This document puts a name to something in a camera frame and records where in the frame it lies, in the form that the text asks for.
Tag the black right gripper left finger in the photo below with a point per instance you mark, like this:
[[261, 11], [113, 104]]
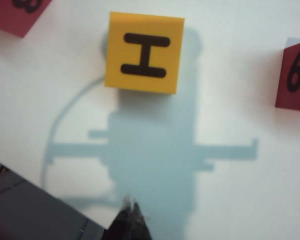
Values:
[[121, 225]]

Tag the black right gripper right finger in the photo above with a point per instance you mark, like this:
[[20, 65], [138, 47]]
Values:
[[140, 227]]

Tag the yellow foam block letter H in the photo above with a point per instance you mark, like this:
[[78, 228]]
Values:
[[145, 27]]

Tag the red foam block letter J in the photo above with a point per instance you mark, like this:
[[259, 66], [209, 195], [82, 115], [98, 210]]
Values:
[[295, 100]]

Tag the red foam block letter R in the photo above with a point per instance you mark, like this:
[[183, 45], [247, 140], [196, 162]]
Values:
[[12, 17]]

